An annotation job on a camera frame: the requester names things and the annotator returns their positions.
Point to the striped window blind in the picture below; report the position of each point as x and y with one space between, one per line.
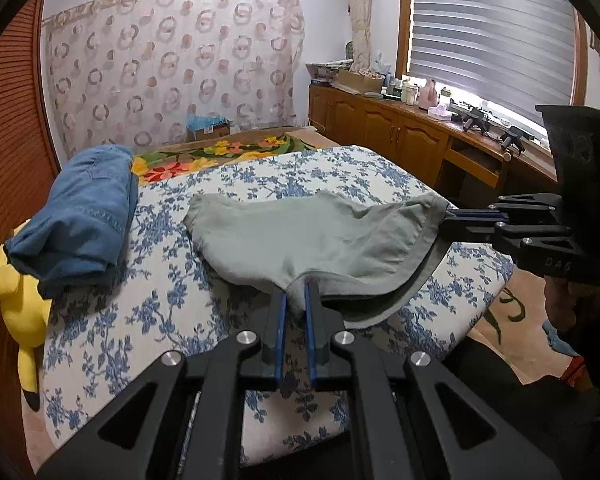
490 25

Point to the wooden cabinet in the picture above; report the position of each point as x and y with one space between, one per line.
380 125

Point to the pink bottle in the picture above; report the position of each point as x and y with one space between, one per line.
427 97

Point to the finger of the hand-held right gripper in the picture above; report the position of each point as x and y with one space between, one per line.
480 229
480 215

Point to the wooden window frame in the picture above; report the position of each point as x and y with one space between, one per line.
406 20

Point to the printed flat box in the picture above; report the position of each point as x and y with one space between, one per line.
327 72

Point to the white bottle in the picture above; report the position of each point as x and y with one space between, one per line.
409 94

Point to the grey pants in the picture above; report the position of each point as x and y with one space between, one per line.
330 240

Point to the blue plastic bag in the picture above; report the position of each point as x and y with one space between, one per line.
202 121

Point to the person's right hand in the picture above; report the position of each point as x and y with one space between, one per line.
565 305

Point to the blue floral cloth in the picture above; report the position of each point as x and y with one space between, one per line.
170 300

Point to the yellow plush toy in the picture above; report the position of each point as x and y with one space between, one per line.
25 310

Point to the flowered blanket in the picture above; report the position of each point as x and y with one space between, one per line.
220 152

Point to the folded blue jeans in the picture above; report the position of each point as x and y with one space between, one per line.
80 210

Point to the lilac box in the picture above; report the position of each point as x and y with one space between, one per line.
440 112

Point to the wooden louvred wardrobe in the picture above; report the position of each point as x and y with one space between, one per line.
10 135

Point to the teal bottle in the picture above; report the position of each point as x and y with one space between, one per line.
393 85

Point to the circle-patterned curtain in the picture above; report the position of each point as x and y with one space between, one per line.
180 60

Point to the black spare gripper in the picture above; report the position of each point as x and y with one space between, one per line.
472 119
515 139

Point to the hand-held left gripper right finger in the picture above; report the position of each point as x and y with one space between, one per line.
310 320

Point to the person's dark clothing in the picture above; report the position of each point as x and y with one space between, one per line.
530 425

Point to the beige tied curtain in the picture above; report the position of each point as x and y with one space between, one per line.
360 20

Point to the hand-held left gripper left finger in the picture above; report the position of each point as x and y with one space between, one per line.
280 320

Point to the open cardboard box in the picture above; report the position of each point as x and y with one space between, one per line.
357 82

